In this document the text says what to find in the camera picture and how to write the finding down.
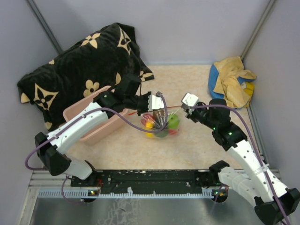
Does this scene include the red chili pepper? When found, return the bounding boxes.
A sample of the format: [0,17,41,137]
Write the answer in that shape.
[141,113,154,126]

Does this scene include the clear zip top bag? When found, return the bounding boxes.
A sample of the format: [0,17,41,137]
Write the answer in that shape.
[127,105,181,139]

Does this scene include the yellow lemon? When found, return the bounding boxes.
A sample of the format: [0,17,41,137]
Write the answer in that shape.
[145,121,155,138]

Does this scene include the pink plastic bin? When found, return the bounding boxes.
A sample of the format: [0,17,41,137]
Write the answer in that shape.
[63,85,126,145]

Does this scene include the light green apple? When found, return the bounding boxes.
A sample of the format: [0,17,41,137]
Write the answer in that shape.
[167,114,180,129]

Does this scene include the red yellow apple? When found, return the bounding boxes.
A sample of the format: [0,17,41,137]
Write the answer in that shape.
[168,129,179,135]

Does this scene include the dark green lime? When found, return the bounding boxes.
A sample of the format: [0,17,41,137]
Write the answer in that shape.
[155,129,169,138]

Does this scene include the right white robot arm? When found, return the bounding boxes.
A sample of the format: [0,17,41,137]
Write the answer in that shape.
[181,93,300,225]

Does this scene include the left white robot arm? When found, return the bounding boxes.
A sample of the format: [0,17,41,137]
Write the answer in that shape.
[35,75,154,186]

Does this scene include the yellow blue crumpled cloth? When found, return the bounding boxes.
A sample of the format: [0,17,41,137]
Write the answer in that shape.
[208,56,256,109]

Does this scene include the black floral pillow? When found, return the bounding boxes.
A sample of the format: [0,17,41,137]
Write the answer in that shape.
[17,22,154,131]

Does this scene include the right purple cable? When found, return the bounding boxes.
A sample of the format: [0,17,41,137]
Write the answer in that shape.
[181,104,291,225]

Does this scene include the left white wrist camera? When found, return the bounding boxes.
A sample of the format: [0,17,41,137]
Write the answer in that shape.
[148,94,165,112]

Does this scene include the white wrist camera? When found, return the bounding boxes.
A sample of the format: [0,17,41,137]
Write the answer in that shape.
[148,94,165,112]
[181,93,200,111]

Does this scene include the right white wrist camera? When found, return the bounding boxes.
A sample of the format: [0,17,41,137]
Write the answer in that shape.
[181,93,200,111]

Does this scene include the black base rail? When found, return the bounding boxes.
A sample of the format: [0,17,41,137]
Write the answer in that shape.
[71,170,221,195]

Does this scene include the aluminium frame bar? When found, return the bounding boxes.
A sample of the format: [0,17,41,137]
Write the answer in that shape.
[28,168,284,200]

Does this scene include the right corner frame post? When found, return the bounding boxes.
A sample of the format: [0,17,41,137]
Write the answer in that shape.
[240,0,277,61]

